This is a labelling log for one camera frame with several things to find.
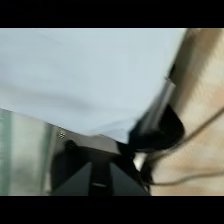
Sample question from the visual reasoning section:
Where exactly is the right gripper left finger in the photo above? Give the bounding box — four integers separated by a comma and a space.
52, 161, 94, 197

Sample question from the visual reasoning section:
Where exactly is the black cable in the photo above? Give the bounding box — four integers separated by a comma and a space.
149, 170, 224, 188
145, 107, 224, 165

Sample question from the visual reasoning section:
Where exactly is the light blue shirt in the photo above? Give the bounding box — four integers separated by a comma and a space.
0, 28, 188, 145

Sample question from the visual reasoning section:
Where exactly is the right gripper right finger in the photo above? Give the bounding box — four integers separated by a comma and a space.
109, 161, 150, 197

